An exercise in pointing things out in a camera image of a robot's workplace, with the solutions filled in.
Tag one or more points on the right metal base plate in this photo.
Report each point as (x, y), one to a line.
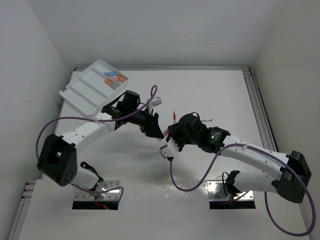
(216, 193)

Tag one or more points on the white compartment tray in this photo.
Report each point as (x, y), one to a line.
(88, 93)

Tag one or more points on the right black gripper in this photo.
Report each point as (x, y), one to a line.
(173, 131)

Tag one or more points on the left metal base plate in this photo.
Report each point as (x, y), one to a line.
(109, 190)

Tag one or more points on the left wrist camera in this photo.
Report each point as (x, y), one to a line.
(156, 101)

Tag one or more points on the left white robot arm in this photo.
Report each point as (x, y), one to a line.
(58, 159)

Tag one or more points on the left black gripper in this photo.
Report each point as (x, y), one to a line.
(150, 127)

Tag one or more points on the metal base plate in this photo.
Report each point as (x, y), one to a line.
(216, 193)
(109, 190)

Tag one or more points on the purple pink highlighter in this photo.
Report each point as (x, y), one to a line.
(166, 132)

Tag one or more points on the blue highlighter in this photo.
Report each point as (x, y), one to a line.
(112, 74)

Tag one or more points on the orange capped white highlighter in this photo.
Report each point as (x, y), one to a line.
(110, 82)

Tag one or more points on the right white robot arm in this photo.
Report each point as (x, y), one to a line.
(286, 174)

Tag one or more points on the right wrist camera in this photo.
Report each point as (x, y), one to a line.
(169, 150)

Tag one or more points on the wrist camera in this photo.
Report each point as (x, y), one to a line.
(169, 150)
(156, 101)

